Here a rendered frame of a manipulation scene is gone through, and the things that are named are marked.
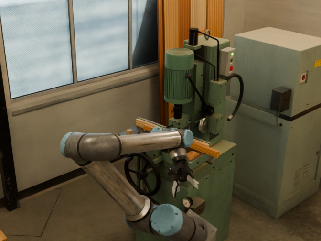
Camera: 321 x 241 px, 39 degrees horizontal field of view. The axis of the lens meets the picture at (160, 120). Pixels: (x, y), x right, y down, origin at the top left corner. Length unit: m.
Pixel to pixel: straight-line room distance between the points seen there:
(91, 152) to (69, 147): 0.12
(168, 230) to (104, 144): 0.57
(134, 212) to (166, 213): 0.16
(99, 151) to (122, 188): 0.33
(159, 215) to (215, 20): 2.90
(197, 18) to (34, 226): 2.43
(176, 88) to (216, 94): 0.29
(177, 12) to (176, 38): 0.24
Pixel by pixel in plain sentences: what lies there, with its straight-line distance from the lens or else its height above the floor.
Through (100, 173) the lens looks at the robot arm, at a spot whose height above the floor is 1.19.
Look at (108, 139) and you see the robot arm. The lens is 1.92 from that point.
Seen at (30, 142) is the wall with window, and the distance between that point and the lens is 3.93.
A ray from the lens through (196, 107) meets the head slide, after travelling 2.93.
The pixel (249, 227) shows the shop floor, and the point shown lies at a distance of 3.79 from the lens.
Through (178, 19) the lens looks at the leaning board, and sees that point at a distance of 4.39.
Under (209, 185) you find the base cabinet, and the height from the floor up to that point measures 0.61.
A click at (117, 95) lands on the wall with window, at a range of 4.29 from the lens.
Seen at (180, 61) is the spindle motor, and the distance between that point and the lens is 2.69.
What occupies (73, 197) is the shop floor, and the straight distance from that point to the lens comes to 4.09.
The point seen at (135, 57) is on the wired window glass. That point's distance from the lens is 4.42.
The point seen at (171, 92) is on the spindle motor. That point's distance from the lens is 2.77.
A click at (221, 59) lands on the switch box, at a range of 2.93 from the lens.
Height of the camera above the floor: 2.25
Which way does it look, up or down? 24 degrees down
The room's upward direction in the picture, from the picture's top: 1 degrees clockwise
